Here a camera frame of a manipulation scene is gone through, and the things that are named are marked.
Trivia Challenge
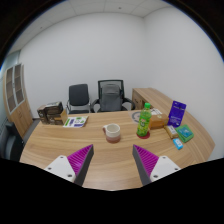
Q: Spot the flat round red coaster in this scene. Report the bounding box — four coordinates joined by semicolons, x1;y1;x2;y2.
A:
136;130;151;140

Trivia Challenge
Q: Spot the small tan box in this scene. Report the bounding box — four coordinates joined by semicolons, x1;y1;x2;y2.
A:
163;124;180;140

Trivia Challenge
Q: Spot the green packet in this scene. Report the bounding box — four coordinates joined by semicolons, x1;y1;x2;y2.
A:
175;123;195;144

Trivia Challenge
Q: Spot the green drink bottle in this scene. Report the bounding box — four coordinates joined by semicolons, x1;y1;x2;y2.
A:
136;102;153;138

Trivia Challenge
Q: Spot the wooden side desk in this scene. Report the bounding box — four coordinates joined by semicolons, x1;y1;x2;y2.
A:
131;87;174;112

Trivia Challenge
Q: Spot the small blue packet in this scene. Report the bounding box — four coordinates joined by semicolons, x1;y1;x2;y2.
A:
172;137;184;151

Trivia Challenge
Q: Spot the purple hanging package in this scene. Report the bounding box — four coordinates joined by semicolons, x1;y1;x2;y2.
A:
167;100;188;128

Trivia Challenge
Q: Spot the white green purple leaflet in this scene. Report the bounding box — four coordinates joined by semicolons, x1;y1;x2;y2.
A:
62;115;90;129

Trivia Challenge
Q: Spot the black mesh office chair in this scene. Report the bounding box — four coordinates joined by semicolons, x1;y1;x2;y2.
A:
91;79;136;114

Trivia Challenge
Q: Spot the black leather armchair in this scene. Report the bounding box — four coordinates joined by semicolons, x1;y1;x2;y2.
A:
0;120;25;162

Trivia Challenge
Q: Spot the white and brown mug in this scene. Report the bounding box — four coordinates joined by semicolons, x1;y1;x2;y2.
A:
102;123;122;144

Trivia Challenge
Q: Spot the orange-brown cardboard box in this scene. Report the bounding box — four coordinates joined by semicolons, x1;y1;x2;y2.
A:
148;113;170;130

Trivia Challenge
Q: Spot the wooden shelf cabinet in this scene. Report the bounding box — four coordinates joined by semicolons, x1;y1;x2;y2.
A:
2;63;34;138

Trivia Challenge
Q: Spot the black padded office chair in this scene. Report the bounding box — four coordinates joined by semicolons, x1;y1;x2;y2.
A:
65;83;92;115

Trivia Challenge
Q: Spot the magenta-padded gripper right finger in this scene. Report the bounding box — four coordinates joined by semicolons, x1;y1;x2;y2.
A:
132;144;181;187

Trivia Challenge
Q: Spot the large dark brown cardboard box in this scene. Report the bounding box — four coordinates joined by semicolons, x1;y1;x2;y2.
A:
44;101;69;126

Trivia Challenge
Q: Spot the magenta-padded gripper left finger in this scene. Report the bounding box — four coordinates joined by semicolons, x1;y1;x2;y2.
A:
44;143;95;187

